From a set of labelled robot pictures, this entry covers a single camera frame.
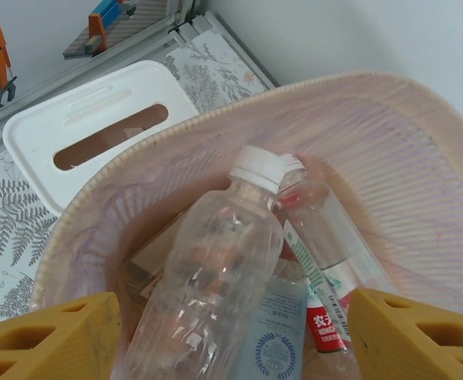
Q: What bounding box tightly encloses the light blue square bottle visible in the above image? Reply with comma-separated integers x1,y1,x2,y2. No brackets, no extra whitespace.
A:
238,275,309,380

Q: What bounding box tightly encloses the blue orange wall sticker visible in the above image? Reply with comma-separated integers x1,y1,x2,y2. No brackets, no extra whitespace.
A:
63,0,145,60

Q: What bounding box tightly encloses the beige ribbed bin pink liner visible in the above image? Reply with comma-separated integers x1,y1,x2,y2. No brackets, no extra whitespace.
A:
28,70,463,380

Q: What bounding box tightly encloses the clear bottle red label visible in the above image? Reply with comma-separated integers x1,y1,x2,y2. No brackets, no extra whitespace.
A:
272,153,378,355

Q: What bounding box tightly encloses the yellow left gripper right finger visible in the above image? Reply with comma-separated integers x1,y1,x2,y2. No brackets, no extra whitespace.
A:
349,287,463,380

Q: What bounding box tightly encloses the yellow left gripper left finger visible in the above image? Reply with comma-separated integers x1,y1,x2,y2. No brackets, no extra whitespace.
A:
0,291,122,380

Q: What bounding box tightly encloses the clear cylindrical bottle white cap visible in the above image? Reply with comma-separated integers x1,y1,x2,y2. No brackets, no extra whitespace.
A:
114,145,288,380

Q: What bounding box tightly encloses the white plastic tissue box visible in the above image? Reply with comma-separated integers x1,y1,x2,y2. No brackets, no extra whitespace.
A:
2,59,200,217

